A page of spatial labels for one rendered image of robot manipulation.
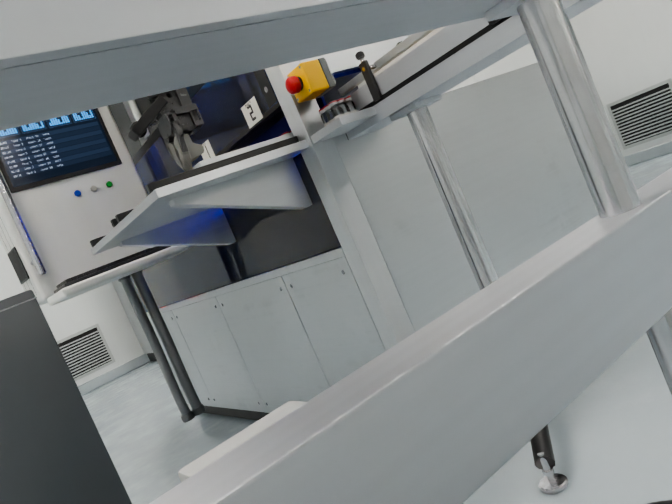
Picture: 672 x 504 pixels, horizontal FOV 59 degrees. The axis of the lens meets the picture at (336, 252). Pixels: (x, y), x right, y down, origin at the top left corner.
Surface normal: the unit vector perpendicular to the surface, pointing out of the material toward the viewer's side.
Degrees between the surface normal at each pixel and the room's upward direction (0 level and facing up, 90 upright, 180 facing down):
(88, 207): 90
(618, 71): 90
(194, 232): 90
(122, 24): 90
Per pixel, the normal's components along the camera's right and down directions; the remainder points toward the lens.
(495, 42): -0.75, 0.36
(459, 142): 0.53, -0.18
